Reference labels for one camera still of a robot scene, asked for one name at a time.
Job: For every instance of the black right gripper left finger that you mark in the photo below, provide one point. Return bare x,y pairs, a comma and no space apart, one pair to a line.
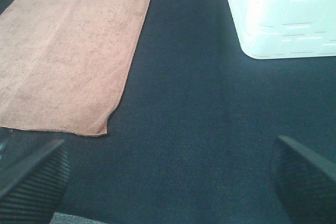
32,189

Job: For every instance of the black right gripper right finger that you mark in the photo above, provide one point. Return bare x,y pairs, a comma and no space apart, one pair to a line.
304,182

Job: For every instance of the brown terry towel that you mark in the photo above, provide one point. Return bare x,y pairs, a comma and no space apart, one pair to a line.
65,63

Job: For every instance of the white plastic storage bin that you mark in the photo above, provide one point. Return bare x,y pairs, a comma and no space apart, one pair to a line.
275,29

